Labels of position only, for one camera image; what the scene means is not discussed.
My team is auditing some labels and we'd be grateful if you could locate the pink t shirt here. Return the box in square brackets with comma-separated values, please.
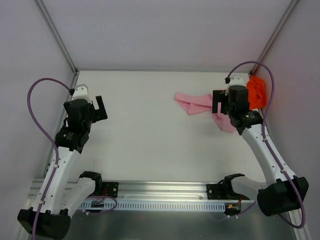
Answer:
[174, 92, 236, 134]

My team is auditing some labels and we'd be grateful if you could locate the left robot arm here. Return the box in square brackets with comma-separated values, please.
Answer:
[17, 95, 108, 240]

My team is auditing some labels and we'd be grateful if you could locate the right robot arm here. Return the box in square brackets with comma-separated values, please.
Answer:
[212, 85, 309, 217]

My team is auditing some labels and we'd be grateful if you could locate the orange t shirt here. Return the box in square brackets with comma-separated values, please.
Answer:
[246, 75, 267, 110]

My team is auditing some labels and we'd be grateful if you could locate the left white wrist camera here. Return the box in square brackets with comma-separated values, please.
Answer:
[71, 84, 91, 103]

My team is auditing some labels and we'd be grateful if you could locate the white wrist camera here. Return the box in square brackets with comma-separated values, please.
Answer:
[71, 84, 91, 103]
[224, 75, 245, 90]

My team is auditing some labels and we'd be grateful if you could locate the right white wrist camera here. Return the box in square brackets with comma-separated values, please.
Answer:
[224, 75, 245, 90]

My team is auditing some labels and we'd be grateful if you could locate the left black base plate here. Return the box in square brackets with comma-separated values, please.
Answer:
[99, 181, 119, 198]

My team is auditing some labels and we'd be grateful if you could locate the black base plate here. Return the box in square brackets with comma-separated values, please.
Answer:
[206, 183, 228, 200]
[99, 181, 119, 198]

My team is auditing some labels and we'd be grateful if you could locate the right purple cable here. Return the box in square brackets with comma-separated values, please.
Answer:
[224, 61, 306, 229]

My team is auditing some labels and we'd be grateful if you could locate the aluminium mounting rail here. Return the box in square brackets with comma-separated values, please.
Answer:
[27, 177, 258, 201]

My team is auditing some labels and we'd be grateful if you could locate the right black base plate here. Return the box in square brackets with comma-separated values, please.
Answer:
[206, 183, 228, 200]

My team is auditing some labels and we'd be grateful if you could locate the slotted cable duct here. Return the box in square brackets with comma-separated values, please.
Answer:
[78, 200, 226, 213]

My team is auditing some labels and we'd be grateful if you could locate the left aluminium frame post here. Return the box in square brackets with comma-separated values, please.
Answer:
[33, 0, 78, 76]

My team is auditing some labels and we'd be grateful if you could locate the aluminium frame post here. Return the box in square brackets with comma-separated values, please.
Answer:
[257, 0, 300, 63]
[33, 0, 78, 76]

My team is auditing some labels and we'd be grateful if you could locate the right aluminium frame post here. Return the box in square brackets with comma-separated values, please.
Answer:
[257, 0, 300, 63]

